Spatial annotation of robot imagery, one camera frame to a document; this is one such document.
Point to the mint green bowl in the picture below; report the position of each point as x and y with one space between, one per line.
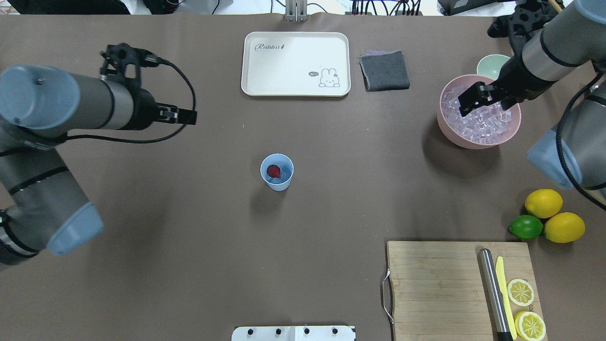
491 65

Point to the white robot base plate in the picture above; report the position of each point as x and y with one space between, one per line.
295 333

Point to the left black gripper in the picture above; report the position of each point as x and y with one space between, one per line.
143 110

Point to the pink bowl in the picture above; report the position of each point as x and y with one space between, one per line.
482 128

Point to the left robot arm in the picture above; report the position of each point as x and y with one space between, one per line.
40 105

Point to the green lime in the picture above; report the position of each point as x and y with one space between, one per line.
526 227

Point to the knife with metal handle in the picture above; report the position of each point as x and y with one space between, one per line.
494 295

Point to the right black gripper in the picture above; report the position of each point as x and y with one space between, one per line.
514 81

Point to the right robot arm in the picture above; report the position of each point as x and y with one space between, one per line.
549 41

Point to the light blue cup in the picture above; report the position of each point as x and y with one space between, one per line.
280 160

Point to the cream rabbit tray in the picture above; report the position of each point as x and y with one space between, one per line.
296 64

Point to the red strawberry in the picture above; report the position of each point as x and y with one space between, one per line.
273 171

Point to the lemon half slice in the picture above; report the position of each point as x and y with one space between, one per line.
530 326
520 292

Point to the yellow lemon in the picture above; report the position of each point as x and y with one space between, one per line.
543 203
564 227

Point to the wooden cutting board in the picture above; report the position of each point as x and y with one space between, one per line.
437 289

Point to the grey folded cloth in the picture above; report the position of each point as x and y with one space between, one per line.
384 70

